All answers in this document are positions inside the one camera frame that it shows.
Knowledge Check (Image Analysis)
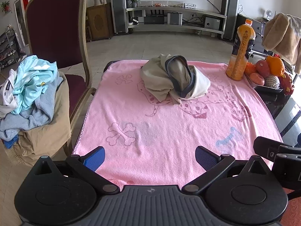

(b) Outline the silver box speaker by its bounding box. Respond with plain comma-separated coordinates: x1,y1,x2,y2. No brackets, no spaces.
167,12,183,26

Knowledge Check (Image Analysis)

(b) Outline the black desk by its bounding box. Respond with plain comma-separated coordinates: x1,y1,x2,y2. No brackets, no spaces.
236,13,267,51

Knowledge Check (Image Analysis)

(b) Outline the small subwoofer speaker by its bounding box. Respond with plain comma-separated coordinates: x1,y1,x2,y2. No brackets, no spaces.
204,16,221,31

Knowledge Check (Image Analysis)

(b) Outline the pile of clothes on chair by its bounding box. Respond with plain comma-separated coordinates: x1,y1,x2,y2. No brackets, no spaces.
5,72,72,167

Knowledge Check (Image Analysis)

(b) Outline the wall mirror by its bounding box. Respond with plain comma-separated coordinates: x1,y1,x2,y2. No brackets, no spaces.
14,0,29,47

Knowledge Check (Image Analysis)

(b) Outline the grey tower speaker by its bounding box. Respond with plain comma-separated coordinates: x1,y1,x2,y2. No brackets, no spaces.
109,0,129,35
220,0,241,40

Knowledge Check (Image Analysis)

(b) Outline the wooden cabinet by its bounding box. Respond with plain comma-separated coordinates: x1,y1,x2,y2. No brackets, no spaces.
85,3,115,42

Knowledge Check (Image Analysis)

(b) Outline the white shirt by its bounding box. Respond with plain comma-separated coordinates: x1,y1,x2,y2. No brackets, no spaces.
0,69,20,120

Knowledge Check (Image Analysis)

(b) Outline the reddish orange apple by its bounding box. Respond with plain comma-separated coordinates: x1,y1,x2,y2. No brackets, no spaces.
249,72,266,86

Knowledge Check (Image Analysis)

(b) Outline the black fruit tray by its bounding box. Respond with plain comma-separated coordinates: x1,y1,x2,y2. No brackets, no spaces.
244,73,284,94

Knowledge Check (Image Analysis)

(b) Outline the metal shoe rack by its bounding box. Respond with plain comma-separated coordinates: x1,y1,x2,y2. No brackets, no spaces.
0,25,21,70

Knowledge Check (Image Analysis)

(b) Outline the beige fleece towel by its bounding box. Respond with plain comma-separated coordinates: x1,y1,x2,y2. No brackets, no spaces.
261,12,301,75

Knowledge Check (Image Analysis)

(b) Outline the white net-wrapped fruit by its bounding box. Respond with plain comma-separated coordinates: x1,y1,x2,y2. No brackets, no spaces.
263,75,281,90

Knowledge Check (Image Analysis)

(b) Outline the large orange citrus fruit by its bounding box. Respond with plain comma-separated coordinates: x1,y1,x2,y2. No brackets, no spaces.
266,55,286,77

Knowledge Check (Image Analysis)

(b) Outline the beige garment with navy trim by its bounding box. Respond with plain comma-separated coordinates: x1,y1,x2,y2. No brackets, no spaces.
140,54,211,106

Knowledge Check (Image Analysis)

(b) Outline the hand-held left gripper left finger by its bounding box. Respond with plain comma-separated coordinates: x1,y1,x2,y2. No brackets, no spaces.
35,146,120,195

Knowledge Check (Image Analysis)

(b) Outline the pink printed blanket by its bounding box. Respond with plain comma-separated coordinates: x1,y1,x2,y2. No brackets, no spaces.
72,60,284,192

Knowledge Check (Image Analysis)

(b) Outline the small orange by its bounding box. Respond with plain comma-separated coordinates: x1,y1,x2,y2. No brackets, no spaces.
244,62,257,76

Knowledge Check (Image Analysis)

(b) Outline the maroon chair with gold frame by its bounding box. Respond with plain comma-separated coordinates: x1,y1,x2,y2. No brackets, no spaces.
24,0,97,157

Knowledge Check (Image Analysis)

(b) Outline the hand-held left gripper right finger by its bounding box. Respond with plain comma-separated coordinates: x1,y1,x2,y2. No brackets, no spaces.
181,145,274,195

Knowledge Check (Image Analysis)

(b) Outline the grey television stand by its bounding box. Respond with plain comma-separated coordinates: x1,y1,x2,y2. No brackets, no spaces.
126,6,228,40

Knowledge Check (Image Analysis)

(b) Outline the black router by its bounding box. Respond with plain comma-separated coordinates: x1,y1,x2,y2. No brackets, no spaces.
143,15,165,25

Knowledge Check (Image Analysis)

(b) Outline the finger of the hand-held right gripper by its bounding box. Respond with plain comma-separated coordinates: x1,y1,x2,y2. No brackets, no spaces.
253,136,301,191

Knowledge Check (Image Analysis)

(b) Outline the hanging wall plant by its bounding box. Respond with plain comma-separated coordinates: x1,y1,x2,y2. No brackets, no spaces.
1,1,12,14

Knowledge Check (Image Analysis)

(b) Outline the red apple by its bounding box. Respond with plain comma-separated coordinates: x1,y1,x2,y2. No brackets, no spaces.
255,60,271,79

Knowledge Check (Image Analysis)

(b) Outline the blue cloth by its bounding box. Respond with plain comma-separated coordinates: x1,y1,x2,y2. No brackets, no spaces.
2,135,20,149

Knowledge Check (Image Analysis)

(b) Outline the light blue knit garment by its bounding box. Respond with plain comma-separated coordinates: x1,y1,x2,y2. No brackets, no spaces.
0,72,64,142

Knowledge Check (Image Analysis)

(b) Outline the row of clear boxes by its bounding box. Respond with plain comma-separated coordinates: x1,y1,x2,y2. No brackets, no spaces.
139,0,184,7

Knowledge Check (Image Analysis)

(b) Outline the red dragon fruit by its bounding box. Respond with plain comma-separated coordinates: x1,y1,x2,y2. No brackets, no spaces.
279,73,296,96

